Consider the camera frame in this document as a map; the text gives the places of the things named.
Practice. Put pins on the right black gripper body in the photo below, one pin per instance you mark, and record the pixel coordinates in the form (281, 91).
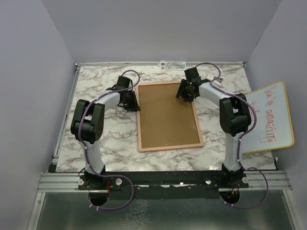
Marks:
(186, 94)

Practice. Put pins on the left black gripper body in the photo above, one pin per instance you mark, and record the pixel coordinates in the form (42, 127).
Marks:
(127, 104)

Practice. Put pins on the brown cardboard backing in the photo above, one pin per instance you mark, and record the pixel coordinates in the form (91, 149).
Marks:
(169, 117)

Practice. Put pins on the pink picture frame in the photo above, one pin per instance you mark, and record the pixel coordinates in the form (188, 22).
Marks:
(169, 117)

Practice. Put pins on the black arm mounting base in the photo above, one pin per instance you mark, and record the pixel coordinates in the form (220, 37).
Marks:
(161, 184)

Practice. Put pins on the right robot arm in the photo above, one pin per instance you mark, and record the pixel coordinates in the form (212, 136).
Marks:
(234, 115)

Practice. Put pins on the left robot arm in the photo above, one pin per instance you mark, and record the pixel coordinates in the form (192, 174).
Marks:
(88, 123)

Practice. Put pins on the small label card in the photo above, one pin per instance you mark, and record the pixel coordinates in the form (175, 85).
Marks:
(172, 65)

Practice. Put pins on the white marker eraser piece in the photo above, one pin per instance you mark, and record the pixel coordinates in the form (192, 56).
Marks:
(217, 82)

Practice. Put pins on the yellow rimmed whiteboard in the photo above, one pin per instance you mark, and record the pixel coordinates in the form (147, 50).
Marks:
(273, 128)

